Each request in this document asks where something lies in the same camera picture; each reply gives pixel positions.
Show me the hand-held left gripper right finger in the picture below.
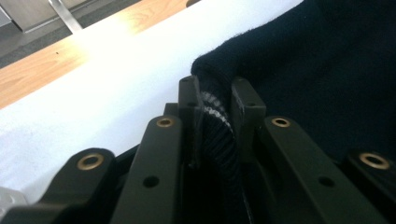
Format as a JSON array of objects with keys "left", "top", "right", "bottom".
[{"left": 231, "top": 77, "right": 267, "bottom": 163}]

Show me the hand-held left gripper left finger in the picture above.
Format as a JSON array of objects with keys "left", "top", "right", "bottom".
[{"left": 163, "top": 75, "right": 205, "bottom": 167}]

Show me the dark knit vest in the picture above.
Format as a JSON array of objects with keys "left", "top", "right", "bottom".
[{"left": 190, "top": 0, "right": 396, "bottom": 224}]

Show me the white desk frame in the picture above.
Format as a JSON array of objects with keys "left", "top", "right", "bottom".
[{"left": 48, "top": 0, "right": 83, "bottom": 34}]

